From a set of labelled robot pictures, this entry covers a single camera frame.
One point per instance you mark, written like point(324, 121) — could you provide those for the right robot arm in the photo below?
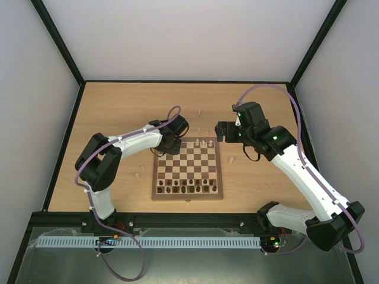
point(331, 218)

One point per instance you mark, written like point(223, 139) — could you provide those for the wooden chess board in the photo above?
point(191, 163)

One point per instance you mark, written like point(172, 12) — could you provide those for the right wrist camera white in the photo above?
point(237, 122)

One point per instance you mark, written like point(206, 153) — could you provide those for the dark pieces back row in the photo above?
point(186, 182)

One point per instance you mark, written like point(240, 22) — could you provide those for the grey slotted cable duct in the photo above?
point(153, 242)

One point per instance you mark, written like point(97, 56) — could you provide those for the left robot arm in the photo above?
point(97, 166)

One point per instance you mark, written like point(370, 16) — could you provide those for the black aluminium frame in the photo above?
point(44, 218)

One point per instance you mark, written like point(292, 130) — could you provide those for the dark pieces front row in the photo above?
point(186, 189)

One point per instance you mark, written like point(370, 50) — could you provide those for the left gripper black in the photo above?
point(174, 151)

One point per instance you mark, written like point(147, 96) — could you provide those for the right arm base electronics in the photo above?
point(272, 244)

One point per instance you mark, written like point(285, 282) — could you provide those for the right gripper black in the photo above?
point(226, 131)

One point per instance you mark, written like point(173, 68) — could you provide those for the dark pieces row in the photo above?
point(186, 189)
point(186, 182)

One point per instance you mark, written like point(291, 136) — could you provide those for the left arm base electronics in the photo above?
point(108, 242)

